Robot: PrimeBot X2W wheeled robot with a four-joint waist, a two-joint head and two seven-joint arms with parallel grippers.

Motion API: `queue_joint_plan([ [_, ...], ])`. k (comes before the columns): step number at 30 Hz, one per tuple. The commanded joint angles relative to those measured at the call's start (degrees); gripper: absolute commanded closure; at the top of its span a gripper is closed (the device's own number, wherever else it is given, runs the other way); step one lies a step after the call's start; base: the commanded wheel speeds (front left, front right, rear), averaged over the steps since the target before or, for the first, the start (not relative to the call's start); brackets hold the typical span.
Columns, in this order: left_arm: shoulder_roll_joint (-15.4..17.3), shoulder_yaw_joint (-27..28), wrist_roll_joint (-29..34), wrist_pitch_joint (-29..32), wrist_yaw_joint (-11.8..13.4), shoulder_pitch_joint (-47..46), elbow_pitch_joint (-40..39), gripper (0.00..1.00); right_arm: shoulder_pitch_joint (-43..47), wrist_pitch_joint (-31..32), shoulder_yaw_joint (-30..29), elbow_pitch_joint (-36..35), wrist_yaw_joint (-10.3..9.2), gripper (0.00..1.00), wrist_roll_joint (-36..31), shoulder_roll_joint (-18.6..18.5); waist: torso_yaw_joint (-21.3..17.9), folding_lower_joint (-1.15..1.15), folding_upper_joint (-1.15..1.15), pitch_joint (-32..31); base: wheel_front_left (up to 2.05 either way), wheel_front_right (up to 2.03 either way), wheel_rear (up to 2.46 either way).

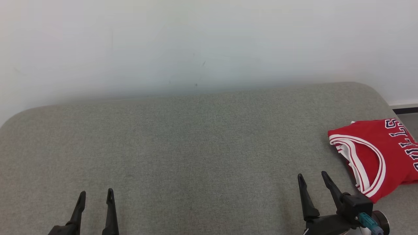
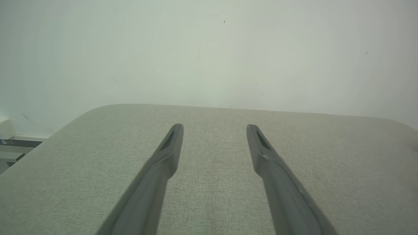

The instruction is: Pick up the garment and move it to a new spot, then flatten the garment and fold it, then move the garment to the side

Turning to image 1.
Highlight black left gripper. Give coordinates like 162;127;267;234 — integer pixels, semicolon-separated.
48;188;120;235

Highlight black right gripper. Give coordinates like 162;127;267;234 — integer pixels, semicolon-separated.
297;170;374;235

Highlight red basketball jersey white trim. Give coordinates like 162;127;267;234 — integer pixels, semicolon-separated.
327;118;418;204

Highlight grey fabric sofa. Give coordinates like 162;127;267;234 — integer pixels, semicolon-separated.
0;82;418;235

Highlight black baseboard strip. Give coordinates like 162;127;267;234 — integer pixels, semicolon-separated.
391;107;418;115

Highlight teal right gripper cable connector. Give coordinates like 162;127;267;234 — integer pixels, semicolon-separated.
357;212;384;235

